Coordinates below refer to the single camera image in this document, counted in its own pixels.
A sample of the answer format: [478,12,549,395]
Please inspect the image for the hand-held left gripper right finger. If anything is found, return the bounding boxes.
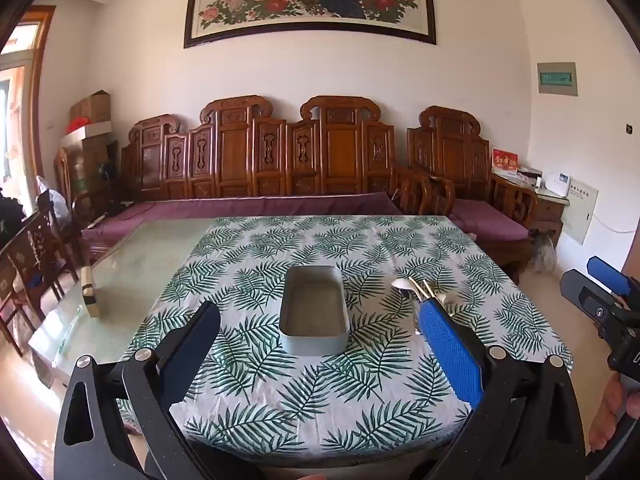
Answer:
[417,295,586,480]

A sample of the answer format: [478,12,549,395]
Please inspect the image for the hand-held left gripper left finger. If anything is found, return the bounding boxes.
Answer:
[52,301,222,480]

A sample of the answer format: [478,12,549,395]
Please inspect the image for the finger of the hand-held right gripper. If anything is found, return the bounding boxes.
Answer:
[586,255,640,311]
[559,268,628,335]

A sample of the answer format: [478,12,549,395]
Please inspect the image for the grey rectangular container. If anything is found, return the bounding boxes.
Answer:
[278,265,347,356]

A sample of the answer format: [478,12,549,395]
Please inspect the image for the person's right hand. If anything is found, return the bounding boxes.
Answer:
[588,374,627,453]

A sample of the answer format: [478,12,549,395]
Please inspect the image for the grey fluffy object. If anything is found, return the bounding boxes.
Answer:
[530,230,562,275]

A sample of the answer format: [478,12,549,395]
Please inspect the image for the wooden side table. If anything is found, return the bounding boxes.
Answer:
[492,170,571,241]

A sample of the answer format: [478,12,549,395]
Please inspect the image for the white telephone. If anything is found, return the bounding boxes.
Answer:
[542,171,573,197]

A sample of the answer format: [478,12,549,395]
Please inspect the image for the short purple seat cushion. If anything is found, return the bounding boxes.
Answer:
[450,199,531,243]

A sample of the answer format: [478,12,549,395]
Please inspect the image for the long purple seat cushion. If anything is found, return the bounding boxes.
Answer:
[82,192,403,256]

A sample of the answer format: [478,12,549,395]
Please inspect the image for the leaf-print tablecloth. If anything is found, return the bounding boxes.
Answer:
[116,215,575,468]

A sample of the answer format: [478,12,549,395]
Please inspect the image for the red gift box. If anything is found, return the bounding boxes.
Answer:
[491,148,521,174]

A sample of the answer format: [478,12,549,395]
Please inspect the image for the wooden dining chair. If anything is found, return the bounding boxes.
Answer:
[0,195,83,358]

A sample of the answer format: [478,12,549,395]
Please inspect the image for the black electric fan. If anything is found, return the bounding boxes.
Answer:
[97,160,119,211]

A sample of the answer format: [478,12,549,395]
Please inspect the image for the white plastic bag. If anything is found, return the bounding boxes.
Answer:
[37,176,69,221]

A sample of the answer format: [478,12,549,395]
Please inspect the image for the carved wooden armchair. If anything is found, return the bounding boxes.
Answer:
[407,105,538,271]

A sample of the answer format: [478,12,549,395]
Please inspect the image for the carved wooden sofa bench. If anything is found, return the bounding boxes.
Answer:
[120,94,433,217]

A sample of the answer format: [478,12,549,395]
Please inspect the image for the stacked cardboard boxes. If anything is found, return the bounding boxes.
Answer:
[65,137,121,201]

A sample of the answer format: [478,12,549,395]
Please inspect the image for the brown cardboard box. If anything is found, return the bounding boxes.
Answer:
[70,90,112,126]

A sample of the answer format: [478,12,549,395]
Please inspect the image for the framed floral painting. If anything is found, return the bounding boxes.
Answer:
[183,0,437,50]

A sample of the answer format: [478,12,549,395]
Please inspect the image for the beige wall panel cover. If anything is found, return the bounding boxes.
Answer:
[560,176,600,246]

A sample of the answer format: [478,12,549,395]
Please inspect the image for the grey wall box green label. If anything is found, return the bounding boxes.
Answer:
[537,61,578,96]

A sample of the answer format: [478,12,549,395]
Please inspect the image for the wooden door frame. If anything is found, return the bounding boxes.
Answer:
[0,5,57,211]

